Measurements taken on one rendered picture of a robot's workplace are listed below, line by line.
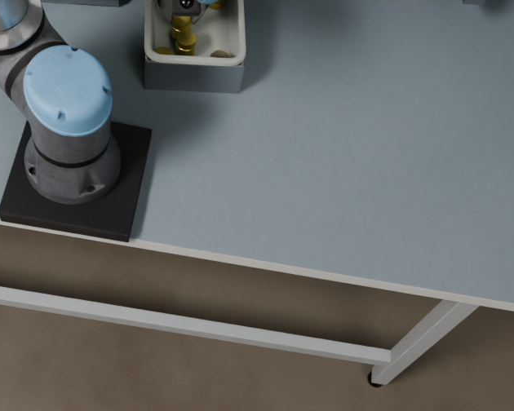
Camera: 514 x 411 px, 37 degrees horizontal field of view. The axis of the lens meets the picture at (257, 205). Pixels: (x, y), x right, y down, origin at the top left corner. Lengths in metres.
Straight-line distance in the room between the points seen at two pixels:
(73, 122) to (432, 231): 0.64
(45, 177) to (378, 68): 0.67
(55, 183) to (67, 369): 0.83
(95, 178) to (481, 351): 1.28
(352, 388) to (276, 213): 0.82
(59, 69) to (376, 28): 0.70
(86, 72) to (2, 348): 1.04
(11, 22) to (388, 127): 0.69
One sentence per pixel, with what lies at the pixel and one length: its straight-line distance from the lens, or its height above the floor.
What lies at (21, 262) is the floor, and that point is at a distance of 2.08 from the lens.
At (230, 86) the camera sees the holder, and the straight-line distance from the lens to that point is 1.40.
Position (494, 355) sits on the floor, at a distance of 2.19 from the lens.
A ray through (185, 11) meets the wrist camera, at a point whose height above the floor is 0.93.
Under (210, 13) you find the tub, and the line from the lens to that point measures 1.50.
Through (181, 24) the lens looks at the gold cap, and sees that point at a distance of 1.42.
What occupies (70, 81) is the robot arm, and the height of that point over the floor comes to 1.01.
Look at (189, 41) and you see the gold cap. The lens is 1.40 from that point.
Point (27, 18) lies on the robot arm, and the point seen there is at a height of 1.03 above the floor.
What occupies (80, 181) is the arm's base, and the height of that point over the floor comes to 0.83.
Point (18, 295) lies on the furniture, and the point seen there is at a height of 0.20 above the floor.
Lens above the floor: 1.90
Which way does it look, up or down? 62 degrees down
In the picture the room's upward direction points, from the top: 18 degrees clockwise
